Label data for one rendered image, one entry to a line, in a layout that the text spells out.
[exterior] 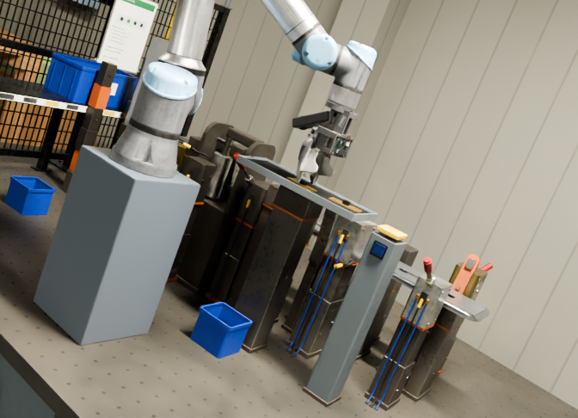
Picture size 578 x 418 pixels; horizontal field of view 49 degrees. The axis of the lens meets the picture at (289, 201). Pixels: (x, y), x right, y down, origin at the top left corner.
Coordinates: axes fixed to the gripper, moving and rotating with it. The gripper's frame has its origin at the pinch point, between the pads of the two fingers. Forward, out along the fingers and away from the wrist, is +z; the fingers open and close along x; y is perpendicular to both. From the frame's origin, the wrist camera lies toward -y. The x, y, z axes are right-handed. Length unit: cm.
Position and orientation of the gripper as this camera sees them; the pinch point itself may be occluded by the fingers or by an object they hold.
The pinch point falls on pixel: (304, 177)
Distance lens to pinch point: 159.9
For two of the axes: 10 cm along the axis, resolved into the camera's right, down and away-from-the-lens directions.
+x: 6.5, 0.9, 7.5
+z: -3.6, 9.1, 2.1
